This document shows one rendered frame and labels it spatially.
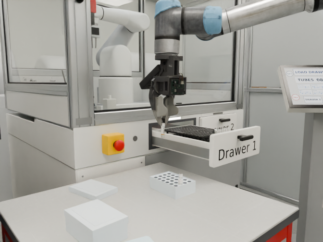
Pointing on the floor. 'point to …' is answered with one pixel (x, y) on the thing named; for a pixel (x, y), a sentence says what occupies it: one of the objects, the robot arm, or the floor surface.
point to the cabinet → (22, 156)
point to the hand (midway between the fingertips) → (161, 121)
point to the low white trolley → (156, 211)
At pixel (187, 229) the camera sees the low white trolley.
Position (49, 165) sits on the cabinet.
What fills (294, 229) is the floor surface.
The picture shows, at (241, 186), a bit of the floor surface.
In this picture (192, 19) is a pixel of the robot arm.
